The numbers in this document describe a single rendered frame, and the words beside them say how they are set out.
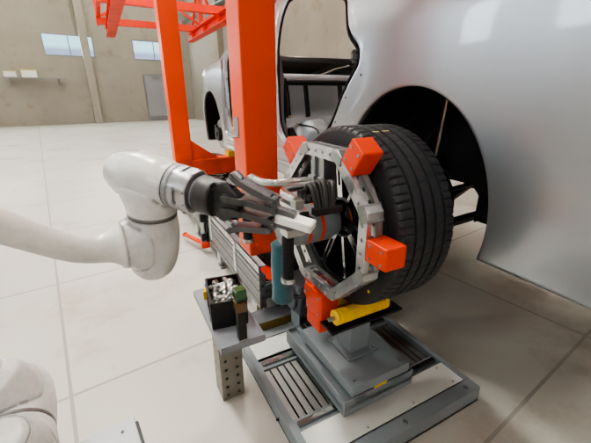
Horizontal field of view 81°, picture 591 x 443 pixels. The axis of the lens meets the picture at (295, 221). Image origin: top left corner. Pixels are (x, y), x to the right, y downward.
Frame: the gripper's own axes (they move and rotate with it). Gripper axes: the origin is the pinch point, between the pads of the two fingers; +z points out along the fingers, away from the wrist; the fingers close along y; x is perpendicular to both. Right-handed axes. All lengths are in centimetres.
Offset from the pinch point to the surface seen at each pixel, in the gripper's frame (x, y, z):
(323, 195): 36.1, -10.1, -4.1
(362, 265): 36.7, -29.1, 11.6
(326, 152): 54, -3, -10
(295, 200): 30.2, -11.2, -10.3
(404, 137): 67, 4, 12
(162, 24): 216, 20, -207
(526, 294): 180, -107, 115
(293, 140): 72, -7, -28
